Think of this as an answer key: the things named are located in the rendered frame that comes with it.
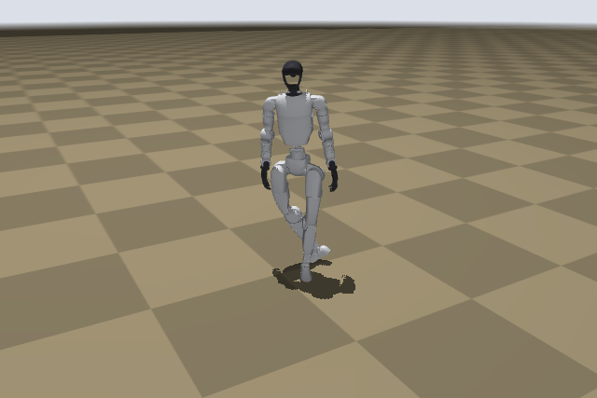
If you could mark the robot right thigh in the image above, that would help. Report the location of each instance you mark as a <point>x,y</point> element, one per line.
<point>280,191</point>

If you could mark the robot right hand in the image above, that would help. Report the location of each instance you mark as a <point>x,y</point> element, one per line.
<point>266,166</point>

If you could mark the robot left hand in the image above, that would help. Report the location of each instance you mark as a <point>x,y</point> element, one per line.
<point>332,167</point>

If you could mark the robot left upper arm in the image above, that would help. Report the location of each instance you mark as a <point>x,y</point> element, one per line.
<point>319,103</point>

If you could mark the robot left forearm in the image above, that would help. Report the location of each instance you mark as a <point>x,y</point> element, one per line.
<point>329,150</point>

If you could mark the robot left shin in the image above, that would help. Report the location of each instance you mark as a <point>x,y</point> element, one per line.
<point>308,240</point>

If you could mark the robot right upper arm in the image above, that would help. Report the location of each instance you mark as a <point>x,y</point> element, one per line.
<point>268,119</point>

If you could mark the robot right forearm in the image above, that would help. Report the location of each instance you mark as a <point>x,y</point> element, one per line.
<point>265,151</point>

